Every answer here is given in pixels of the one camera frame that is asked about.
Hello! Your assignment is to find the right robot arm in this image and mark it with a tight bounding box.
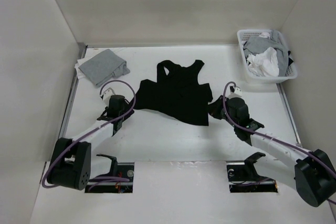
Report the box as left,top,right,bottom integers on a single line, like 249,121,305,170
208,96,335,207

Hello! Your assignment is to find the grey garment in basket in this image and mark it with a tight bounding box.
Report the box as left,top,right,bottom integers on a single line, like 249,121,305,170
243,30,288,77

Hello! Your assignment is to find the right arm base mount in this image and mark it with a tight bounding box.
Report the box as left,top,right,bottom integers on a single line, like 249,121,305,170
226,152,278,193

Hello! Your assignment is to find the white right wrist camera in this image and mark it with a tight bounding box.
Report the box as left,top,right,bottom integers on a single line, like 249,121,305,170
227,86,242,99

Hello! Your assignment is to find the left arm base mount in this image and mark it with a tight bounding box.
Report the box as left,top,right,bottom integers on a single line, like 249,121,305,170
85,154,135,194

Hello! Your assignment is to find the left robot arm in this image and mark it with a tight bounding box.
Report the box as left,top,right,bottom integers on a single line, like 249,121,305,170
41,95,135,190

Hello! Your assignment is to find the black tank top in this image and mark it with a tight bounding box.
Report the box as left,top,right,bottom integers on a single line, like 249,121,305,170
134,60,213,126

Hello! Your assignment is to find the folded grey tank top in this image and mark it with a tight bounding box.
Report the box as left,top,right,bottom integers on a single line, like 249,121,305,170
78,49,130,87

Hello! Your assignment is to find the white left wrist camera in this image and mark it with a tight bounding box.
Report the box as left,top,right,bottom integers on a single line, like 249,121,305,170
101,88,116,102

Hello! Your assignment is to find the pink white garment in basket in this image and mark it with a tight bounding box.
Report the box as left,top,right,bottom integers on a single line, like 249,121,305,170
259,32,271,39

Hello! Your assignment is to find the black garment in basket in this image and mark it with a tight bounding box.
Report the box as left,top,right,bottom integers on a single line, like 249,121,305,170
288,50,293,67

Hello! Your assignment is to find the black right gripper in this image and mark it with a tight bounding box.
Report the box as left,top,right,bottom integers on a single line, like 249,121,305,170
205,95,238,127

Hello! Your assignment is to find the folded white tank top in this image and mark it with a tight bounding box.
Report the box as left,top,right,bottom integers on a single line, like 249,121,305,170
75,59,87,80

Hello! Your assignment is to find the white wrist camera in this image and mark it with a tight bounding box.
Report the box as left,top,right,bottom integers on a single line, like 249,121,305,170
227,86,242,99
101,88,116,102

